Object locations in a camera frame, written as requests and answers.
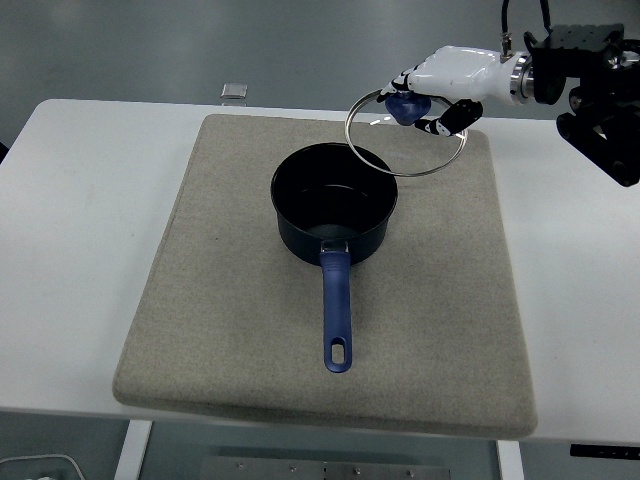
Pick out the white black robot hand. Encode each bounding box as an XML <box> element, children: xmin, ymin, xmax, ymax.
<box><xmin>378</xmin><ymin>45</ymin><xmax>521</xmax><ymax>139</ymax></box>

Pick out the glass pot lid blue knob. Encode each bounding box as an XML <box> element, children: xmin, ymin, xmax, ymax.
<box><xmin>344</xmin><ymin>84</ymin><xmax>471</xmax><ymax>177</ymax></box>

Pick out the black box under table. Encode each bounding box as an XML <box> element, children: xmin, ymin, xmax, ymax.
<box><xmin>569</xmin><ymin>443</ymin><xmax>640</xmax><ymax>459</ymax></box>

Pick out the grey metal plate with screws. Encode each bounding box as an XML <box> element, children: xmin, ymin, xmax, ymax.
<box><xmin>201</xmin><ymin>455</ymin><xmax>451</xmax><ymax>480</ymax></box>

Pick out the dark pot with blue handle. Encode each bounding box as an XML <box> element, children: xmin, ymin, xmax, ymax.
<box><xmin>270</xmin><ymin>142</ymin><xmax>399</xmax><ymax>375</ymax></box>

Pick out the white table leg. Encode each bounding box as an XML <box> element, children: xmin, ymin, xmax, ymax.
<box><xmin>495</xmin><ymin>441</ymin><xmax>525</xmax><ymax>480</ymax></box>
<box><xmin>113</xmin><ymin>419</ymin><xmax>154</xmax><ymax>480</ymax></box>

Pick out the beige fabric mat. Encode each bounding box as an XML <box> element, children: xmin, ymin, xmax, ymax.
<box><xmin>111</xmin><ymin>113</ymin><xmax>540</xmax><ymax>442</ymax></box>

